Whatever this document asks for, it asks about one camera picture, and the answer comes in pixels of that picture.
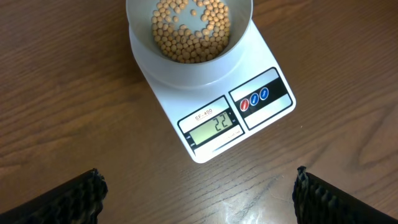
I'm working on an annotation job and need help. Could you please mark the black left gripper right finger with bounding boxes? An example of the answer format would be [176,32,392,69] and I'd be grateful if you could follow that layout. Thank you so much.
[292,166,397,224]

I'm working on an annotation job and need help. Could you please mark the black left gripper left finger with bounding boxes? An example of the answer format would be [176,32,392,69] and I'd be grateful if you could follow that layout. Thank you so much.
[1,169,108,224]

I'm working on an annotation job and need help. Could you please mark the white digital kitchen scale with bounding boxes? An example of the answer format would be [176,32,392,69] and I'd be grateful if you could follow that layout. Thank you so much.
[143,22,297,163]

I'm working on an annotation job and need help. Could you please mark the grey plastic bowl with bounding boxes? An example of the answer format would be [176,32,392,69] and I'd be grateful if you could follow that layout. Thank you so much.
[126,0,253,88]

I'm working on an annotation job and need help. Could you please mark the soybeans in bowl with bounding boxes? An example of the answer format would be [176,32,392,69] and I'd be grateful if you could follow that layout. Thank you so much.
[151,0,231,63]

